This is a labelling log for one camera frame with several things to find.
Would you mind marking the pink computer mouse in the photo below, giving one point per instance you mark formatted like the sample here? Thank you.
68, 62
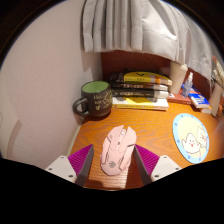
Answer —
118, 150

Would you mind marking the flat red book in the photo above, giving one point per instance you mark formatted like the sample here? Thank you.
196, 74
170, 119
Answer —
176, 98

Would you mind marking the dark mug green inside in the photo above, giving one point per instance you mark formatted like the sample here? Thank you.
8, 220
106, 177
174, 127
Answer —
98, 100

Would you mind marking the round cartoon mouse pad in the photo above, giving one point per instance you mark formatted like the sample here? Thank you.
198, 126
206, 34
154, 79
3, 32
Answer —
190, 138

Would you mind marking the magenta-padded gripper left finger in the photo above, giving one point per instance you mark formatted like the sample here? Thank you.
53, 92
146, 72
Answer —
65, 166

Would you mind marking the white pleated curtain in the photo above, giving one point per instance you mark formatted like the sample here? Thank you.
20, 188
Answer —
140, 26

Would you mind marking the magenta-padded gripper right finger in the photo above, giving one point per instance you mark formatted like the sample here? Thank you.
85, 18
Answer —
161, 166

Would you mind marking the clear spray bottle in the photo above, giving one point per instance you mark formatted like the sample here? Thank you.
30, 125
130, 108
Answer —
187, 86

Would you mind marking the blue book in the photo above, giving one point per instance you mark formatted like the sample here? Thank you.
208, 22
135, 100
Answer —
200, 99

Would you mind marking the yellow and white book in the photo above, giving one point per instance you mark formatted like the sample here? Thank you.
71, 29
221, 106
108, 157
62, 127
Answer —
140, 103

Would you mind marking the cream pitcher vase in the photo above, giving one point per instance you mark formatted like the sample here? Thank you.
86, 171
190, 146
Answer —
216, 100

